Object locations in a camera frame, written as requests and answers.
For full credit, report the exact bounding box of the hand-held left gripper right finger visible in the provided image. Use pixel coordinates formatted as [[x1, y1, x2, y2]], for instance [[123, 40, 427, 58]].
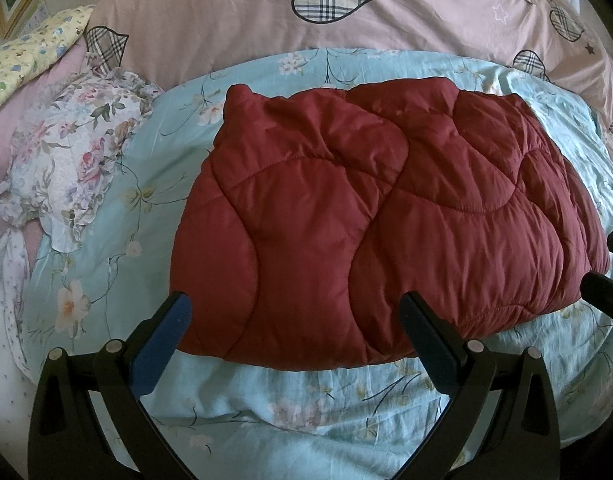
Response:
[[399, 291, 562, 480]]

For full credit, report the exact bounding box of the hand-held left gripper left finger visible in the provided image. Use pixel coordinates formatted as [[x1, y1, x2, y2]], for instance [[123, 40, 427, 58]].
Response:
[[27, 290, 193, 480]]

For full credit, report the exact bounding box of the red quilted jacket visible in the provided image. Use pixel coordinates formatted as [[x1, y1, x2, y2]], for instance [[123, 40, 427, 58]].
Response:
[[169, 76, 611, 372]]

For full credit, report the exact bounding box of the light blue floral bedsheet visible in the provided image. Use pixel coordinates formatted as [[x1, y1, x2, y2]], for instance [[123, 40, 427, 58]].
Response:
[[24, 47, 613, 471]]

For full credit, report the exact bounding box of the white dotted cloth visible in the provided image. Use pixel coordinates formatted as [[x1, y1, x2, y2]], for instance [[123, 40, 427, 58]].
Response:
[[0, 227, 42, 441]]

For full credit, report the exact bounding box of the floral ruffled pillow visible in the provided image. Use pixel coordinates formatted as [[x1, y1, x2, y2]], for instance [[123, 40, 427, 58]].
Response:
[[0, 67, 164, 253]]

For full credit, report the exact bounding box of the pink sheet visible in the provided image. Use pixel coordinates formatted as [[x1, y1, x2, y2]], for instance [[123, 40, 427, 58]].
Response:
[[0, 47, 92, 251]]

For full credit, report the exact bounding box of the yellow floral pillow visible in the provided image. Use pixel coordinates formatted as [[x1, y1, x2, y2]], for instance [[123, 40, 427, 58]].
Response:
[[0, 4, 96, 113]]

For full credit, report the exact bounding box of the pink duvet with plaid hearts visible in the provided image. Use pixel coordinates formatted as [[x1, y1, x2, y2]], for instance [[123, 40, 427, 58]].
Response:
[[84, 0, 613, 133]]

